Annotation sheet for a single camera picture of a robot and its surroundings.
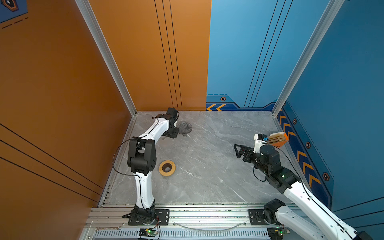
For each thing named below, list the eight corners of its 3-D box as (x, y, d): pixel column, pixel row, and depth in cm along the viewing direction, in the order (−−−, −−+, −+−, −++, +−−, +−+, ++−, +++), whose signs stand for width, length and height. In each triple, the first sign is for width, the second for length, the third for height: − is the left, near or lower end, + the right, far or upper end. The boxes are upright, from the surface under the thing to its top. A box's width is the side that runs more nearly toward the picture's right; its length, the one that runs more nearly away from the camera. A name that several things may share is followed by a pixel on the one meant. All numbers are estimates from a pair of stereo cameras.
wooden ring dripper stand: (158, 176, 88) (157, 175, 87) (160, 162, 94) (160, 160, 93) (174, 176, 88) (174, 175, 86) (176, 161, 94) (175, 160, 93)
